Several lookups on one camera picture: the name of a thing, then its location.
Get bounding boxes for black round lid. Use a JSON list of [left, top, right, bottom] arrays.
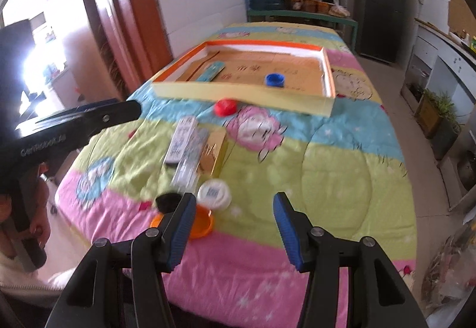
[[155, 192, 183, 214]]

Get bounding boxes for tied plastic bag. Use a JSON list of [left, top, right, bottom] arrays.
[[329, 0, 352, 18]]

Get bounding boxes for clear floral rectangular box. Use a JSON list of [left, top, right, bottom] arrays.
[[170, 127, 209, 195]]

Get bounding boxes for person's left hand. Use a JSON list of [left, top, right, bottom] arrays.
[[0, 163, 51, 259]]

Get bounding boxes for dark grey refrigerator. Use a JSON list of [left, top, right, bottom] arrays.
[[352, 0, 406, 65]]

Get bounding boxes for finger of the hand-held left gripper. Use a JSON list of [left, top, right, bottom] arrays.
[[45, 98, 121, 118], [35, 100, 143, 141]]

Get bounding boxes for crumpled clear plastic bag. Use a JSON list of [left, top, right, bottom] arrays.
[[419, 223, 476, 314]]

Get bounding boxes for white box with black end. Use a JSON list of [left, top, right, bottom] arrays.
[[164, 117, 198, 165]]

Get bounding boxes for teal rectangular box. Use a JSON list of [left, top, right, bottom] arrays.
[[197, 61, 227, 83]]

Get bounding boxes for potted green plants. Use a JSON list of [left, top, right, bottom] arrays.
[[414, 88, 466, 161]]

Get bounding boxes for green metal table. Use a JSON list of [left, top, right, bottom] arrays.
[[247, 8, 360, 54]]

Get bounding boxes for small gold box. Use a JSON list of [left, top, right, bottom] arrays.
[[198, 127, 228, 178]]

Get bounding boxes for colourful printed cartoon blanket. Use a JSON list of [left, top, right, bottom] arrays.
[[55, 21, 419, 328]]

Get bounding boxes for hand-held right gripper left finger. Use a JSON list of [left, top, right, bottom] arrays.
[[46, 192, 198, 328]]

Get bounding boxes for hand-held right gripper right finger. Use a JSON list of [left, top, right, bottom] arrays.
[[273, 192, 428, 328]]

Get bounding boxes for blue bottle cap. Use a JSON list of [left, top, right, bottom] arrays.
[[265, 73, 286, 88]]

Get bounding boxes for white kitchen counter cabinet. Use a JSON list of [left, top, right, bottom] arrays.
[[401, 17, 476, 210]]

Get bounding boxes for white round lid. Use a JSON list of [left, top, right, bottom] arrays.
[[197, 179, 231, 210]]

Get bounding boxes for shallow orange-rimmed cardboard tray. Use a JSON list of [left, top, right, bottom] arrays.
[[152, 39, 337, 117]]

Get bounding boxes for cardboard wall panel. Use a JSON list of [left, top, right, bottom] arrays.
[[448, 0, 476, 39]]

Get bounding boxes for red bottle cap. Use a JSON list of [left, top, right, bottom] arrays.
[[214, 99, 238, 117]]

